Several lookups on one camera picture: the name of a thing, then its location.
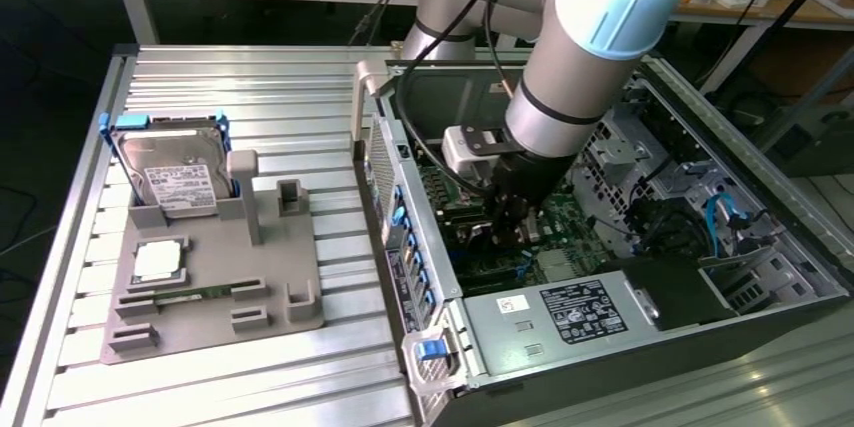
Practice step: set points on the green motherboard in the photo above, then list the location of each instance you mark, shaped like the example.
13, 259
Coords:
573, 227

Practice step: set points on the black open PC case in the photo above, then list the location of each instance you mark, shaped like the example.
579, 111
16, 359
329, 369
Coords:
734, 347

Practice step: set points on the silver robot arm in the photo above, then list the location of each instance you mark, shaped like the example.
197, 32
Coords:
573, 47

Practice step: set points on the CPU socket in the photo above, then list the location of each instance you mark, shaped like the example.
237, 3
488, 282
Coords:
460, 192

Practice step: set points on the green RAM stick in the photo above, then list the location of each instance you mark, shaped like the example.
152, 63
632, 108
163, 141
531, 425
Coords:
193, 294

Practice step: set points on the silver CPU chip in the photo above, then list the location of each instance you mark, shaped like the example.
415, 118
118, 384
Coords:
160, 262

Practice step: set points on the silver chipset heat sink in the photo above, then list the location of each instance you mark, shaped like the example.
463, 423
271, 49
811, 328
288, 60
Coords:
556, 267

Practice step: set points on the silver hard disk drive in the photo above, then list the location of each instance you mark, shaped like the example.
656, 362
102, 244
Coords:
133, 123
167, 167

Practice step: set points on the grey parts rack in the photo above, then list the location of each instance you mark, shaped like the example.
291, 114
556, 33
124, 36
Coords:
213, 307

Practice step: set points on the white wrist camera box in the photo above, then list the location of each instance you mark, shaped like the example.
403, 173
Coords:
463, 149

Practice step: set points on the metal disk bay cage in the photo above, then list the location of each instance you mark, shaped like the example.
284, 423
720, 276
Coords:
620, 157

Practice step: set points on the blue case latch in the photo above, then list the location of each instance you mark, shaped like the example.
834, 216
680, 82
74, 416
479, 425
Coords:
428, 349

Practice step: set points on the grey power supply unit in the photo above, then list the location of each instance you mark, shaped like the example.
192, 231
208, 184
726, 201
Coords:
533, 337

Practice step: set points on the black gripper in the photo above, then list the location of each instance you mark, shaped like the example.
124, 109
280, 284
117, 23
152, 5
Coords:
529, 174

